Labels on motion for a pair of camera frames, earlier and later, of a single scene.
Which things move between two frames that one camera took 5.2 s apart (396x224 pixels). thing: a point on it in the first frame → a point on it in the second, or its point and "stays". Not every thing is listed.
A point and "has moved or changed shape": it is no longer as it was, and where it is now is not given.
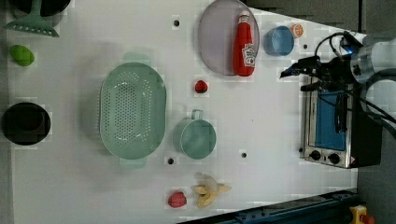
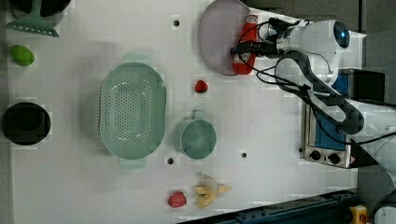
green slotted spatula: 34,22 stays
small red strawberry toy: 201,87 stays
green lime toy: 21,55 stays
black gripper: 337,74 → 276,25
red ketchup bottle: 245,51 has moved or changed shape
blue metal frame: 334,208 stays
